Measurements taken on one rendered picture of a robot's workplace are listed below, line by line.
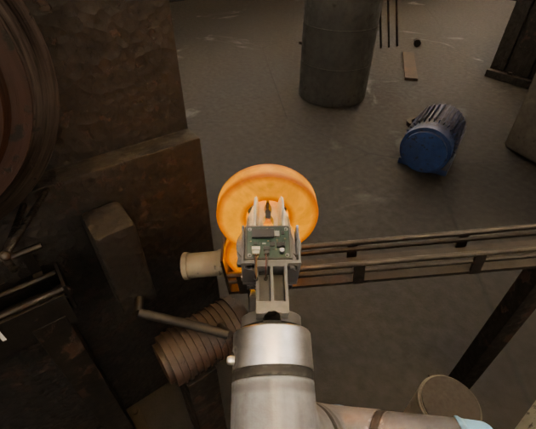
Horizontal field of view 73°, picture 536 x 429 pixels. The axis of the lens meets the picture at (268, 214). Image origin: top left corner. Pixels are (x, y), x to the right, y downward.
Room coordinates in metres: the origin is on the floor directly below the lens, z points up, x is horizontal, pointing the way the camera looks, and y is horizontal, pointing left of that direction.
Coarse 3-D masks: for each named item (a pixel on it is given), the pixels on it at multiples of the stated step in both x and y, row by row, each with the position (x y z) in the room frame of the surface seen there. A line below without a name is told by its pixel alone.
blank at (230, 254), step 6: (228, 240) 0.53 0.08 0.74; (228, 246) 0.52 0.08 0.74; (234, 246) 0.52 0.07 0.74; (228, 252) 0.52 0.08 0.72; (234, 252) 0.52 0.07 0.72; (228, 258) 0.52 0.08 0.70; (234, 258) 0.52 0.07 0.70; (228, 264) 0.52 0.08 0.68; (234, 264) 0.52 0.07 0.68; (234, 270) 0.52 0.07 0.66; (240, 270) 0.52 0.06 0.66
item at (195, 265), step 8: (184, 256) 0.53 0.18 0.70; (192, 256) 0.53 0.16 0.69; (200, 256) 0.53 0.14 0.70; (208, 256) 0.52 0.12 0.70; (216, 256) 0.52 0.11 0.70; (184, 264) 0.51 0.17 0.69; (192, 264) 0.51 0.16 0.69; (200, 264) 0.51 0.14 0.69; (208, 264) 0.51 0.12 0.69; (216, 264) 0.51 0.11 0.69; (184, 272) 0.50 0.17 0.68; (192, 272) 0.50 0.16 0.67; (200, 272) 0.50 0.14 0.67; (208, 272) 0.50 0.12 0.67; (216, 272) 0.50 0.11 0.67
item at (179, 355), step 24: (216, 312) 0.50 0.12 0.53; (240, 312) 0.50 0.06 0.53; (168, 336) 0.44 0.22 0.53; (192, 336) 0.44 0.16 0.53; (216, 336) 0.44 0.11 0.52; (168, 360) 0.39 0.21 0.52; (192, 360) 0.40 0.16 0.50; (216, 360) 0.42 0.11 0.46; (192, 384) 0.39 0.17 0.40; (216, 384) 0.42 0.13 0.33; (192, 408) 0.39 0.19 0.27; (216, 408) 0.42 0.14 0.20
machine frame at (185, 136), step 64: (64, 0) 0.65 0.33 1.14; (128, 0) 0.72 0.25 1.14; (64, 64) 0.64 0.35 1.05; (128, 64) 0.70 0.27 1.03; (64, 128) 0.61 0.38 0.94; (128, 128) 0.68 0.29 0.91; (64, 192) 0.54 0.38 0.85; (128, 192) 0.61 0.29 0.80; (192, 192) 0.70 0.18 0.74; (64, 256) 0.51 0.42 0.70; (128, 320) 0.55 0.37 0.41; (0, 384) 0.37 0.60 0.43; (64, 384) 0.43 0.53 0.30; (128, 384) 0.51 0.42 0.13
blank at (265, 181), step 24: (264, 168) 0.44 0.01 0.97; (288, 168) 0.45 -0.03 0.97; (240, 192) 0.42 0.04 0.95; (264, 192) 0.42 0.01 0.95; (288, 192) 0.42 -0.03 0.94; (312, 192) 0.43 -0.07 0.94; (216, 216) 0.42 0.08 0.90; (240, 216) 0.42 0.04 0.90; (288, 216) 0.42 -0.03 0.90; (312, 216) 0.42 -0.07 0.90
